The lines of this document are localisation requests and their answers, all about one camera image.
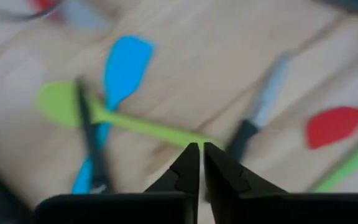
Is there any blue silicone spatula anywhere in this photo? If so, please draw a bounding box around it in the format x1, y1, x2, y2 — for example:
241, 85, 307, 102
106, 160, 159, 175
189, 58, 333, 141
71, 35, 155, 195

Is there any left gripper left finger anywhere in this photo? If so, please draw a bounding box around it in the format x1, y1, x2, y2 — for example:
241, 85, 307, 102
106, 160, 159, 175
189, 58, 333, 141
144, 142, 201, 224

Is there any green silicone spatula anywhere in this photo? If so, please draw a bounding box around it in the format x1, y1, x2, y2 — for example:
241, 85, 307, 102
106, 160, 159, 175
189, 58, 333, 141
311, 133, 358, 194

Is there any long slim black knife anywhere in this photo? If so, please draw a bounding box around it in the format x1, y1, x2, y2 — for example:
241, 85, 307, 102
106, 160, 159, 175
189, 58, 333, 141
75, 77, 114, 195

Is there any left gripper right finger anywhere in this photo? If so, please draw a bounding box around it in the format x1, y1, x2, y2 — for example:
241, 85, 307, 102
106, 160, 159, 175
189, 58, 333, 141
203, 142, 288, 224

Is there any small black paring knife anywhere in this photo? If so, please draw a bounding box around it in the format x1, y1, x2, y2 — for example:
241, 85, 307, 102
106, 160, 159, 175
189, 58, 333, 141
225, 51, 293, 162

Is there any red silicone spatula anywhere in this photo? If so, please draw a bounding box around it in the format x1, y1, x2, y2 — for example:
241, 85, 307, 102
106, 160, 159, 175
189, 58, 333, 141
305, 104, 358, 150

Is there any red spoon with white sticker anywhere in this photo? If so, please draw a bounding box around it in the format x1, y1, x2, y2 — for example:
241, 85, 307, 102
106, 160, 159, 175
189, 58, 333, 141
29, 0, 60, 15

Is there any clear plastic bin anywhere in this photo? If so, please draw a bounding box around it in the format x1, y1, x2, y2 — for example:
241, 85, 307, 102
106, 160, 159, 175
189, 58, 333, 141
0, 0, 111, 32

